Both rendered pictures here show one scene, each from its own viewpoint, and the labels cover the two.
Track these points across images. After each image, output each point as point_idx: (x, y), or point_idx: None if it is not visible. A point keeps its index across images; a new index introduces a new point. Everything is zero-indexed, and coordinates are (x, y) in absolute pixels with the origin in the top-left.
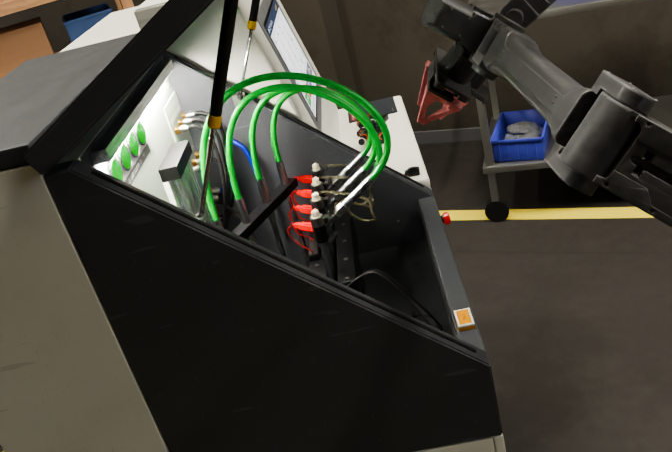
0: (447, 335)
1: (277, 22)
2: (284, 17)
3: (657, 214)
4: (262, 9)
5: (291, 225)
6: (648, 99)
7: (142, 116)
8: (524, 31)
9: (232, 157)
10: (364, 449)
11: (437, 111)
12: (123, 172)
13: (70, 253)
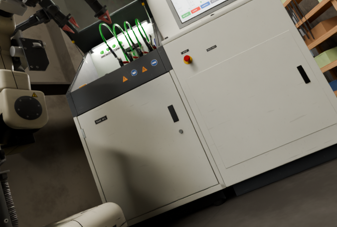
0: (71, 87)
1: None
2: None
3: None
4: None
5: (129, 62)
6: None
7: (125, 38)
8: (36, 11)
9: (129, 44)
10: None
11: (69, 29)
12: (106, 52)
13: None
